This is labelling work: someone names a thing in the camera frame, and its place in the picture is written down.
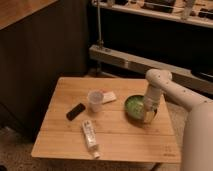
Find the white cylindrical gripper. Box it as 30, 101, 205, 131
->
143, 85, 162, 122

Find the green ceramic bowl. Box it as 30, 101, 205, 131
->
124, 95, 157, 124

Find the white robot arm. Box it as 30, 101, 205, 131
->
144, 69, 213, 171

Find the clear plastic cup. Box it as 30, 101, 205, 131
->
87, 90, 104, 113

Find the white tube with cap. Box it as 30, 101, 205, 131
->
82, 120, 100, 159

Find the black rectangular remote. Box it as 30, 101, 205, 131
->
66, 103, 86, 121

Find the wooden square table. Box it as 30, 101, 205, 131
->
31, 77, 181, 163

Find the grey metal shelf rack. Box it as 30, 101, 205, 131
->
89, 0, 213, 95

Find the dark wooden cabinet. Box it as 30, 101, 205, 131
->
0, 0, 89, 140

